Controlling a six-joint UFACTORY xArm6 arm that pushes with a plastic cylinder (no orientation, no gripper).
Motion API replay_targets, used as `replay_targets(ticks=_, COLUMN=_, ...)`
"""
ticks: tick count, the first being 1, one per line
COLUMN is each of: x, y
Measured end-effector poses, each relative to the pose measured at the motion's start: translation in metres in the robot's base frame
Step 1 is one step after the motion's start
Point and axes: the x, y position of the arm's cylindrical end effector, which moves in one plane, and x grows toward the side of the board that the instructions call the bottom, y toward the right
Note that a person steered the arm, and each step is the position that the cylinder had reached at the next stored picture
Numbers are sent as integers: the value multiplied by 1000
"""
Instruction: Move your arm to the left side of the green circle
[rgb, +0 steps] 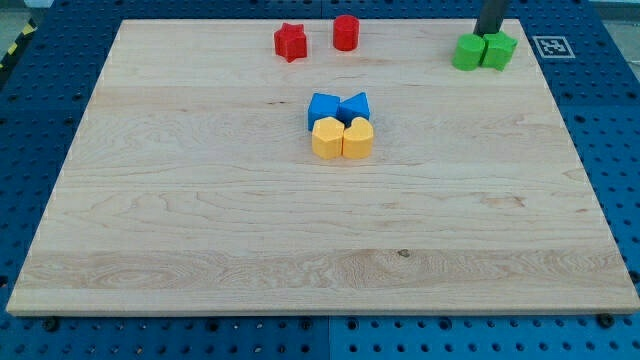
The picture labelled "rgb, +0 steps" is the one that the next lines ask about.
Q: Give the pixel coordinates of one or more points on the light wooden board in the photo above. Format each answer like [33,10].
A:
[191,187]

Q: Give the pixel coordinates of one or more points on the yellow hexagon block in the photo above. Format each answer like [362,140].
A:
[327,138]

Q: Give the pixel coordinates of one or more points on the green star block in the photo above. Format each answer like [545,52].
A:
[499,50]

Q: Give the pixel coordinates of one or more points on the green cylinder block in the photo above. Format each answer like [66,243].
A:
[469,52]

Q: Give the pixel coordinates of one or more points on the blue cube block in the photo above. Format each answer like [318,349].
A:
[321,106]

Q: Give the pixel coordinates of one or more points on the white fiducial marker tag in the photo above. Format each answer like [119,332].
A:
[553,47]

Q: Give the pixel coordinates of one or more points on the red cylinder block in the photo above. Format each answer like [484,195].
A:
[346,32]

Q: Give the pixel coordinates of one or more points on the blue triangle block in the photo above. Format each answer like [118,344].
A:
[353,107]

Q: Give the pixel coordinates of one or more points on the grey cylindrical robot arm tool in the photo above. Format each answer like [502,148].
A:
[491,17]

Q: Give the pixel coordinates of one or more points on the yellow black hazard tape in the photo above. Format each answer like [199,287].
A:
[17,48]

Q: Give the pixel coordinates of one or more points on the yellow heart block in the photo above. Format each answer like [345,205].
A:
[358,139]

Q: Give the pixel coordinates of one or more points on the red star block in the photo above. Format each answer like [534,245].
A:
[290,42]

